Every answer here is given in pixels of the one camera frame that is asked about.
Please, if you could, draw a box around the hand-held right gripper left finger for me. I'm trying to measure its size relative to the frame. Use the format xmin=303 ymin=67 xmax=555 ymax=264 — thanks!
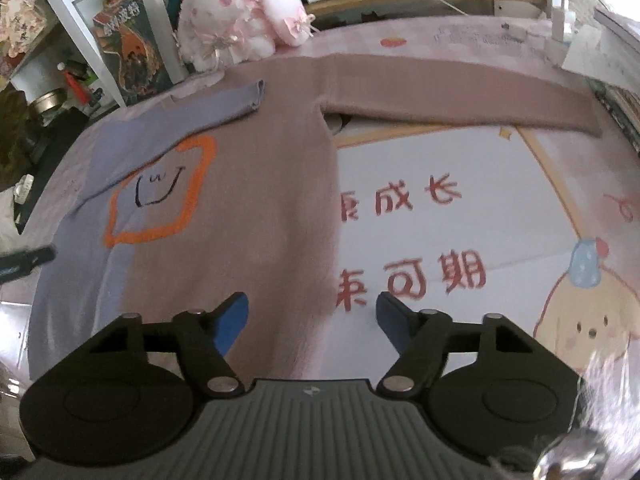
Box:
xmin=90 ymin=291 xmax=249 ymax=397

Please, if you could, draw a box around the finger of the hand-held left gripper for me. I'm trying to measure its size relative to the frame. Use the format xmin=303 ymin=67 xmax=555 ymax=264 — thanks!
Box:
xmin=0 ymin=246 xmax=57 ymax=283

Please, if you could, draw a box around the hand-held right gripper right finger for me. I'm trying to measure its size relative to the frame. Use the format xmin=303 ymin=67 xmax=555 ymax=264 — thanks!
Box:
xmin=376 ymin=291 xmax=538 ymax=397

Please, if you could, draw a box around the purple and tan sweater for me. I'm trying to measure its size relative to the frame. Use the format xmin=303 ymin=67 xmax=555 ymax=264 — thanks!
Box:
xmin=27 ymin=52 xmax=603 ymax=381

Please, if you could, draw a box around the pink checked printed table mat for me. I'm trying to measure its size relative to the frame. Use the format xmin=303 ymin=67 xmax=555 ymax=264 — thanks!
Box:
xmin=0 ymin=12 xmax=640 ymax=480

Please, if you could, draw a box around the olive brown jacket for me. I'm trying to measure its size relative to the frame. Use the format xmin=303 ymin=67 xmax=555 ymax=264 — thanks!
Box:
xmin=0 ymin=87 xmax=33 ymax=193

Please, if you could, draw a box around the red tassel ornament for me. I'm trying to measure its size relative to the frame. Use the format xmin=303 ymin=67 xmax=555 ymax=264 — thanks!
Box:
xmin=57 ymin=62 xmax=88 ymax=106

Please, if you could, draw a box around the crumpled clear plastic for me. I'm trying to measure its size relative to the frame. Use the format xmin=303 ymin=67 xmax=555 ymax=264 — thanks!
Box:
xmin=492 ymin=345 xmax=640 ymax=480

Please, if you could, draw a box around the dark illustrated book box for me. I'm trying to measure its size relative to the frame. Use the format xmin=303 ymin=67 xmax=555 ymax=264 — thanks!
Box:
xmin=92 ymin=0 xmax=186 ymax=106

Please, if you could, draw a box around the white framed wooden bookshelf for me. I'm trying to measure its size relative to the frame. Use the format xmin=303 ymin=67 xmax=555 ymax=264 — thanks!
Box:
xmin=0 ymin=0 xmax=556 ymax=111

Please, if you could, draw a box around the pink and white plush toy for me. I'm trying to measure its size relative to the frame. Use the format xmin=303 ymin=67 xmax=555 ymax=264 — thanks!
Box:
xmin=177 ymin=0 xmax=317 ymax=72

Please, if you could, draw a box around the stack of books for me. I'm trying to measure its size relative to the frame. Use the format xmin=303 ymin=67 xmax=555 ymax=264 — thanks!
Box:
xmin=592 ymin=7 xmax=640 ymax=153

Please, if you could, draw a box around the white charger with cable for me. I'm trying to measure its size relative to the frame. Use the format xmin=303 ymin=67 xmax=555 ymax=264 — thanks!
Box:
xmin=545 ymin=0 xmax=581 ymax=61

